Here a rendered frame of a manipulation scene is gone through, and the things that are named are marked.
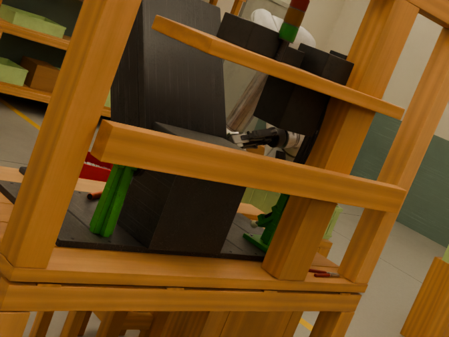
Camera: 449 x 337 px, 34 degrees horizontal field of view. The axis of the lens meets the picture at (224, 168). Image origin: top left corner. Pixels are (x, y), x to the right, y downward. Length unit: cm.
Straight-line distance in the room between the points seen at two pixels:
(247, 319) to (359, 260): 98
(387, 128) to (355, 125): 813
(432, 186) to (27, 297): 851
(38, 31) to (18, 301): 608
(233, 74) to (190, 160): 831
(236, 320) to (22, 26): 482
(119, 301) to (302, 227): 69
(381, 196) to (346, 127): 33
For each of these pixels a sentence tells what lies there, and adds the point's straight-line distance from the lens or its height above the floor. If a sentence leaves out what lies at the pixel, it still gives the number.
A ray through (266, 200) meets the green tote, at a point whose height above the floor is 90.
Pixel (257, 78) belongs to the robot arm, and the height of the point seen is 142.
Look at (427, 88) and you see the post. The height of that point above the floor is 163.
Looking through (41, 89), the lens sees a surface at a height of 28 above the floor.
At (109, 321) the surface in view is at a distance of 336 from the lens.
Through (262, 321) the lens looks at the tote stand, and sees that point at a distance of 368.
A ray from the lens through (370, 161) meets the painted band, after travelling 1060.
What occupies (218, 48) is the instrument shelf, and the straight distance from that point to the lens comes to 186.
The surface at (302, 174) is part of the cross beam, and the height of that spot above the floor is 126.
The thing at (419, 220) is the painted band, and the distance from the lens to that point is 1011.
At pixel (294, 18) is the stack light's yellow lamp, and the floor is 167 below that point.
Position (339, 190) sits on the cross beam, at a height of 123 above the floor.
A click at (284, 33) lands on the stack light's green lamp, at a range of 211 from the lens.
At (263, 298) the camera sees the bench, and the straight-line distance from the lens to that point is 246.
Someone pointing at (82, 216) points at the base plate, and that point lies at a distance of 228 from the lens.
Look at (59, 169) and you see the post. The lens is 177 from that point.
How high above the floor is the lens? 158
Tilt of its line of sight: 10 degrees down
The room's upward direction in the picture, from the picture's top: 21 degrees clockwise
